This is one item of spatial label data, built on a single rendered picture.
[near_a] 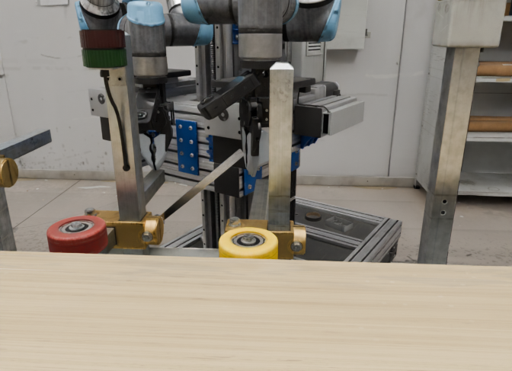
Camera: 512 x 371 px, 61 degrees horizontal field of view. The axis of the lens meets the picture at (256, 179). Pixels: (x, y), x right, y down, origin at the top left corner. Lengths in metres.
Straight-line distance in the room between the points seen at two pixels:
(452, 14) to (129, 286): 0.54
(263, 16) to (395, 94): 2.73
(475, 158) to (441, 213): 2.96
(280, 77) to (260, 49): 0.10
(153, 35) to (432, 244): 0.67
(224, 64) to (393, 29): 2.10
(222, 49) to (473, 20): 0.92
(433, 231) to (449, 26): 0.31
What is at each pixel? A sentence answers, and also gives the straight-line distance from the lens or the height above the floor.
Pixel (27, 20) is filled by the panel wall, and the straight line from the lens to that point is 3.82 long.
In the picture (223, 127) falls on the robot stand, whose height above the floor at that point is 0.93.
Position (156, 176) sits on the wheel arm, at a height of 0.86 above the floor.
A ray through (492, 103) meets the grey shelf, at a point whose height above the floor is 0.67.
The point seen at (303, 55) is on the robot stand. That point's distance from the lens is 1.66.
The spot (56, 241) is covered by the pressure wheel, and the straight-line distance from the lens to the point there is 0.65.
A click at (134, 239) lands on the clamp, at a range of 0.77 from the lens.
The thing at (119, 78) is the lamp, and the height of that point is 1.11.
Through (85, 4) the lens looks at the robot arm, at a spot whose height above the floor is 1.25.
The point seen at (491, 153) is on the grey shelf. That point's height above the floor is 0.29.
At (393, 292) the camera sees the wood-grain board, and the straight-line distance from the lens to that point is 0.51.
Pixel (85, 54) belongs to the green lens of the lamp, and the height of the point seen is 1.14.
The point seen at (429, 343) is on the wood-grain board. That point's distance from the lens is 0.46.
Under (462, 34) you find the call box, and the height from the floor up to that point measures 1.17.
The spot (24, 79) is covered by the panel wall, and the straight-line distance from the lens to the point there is 3.89.
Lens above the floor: 1.17
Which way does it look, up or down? 19 degrees down
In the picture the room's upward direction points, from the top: straight up
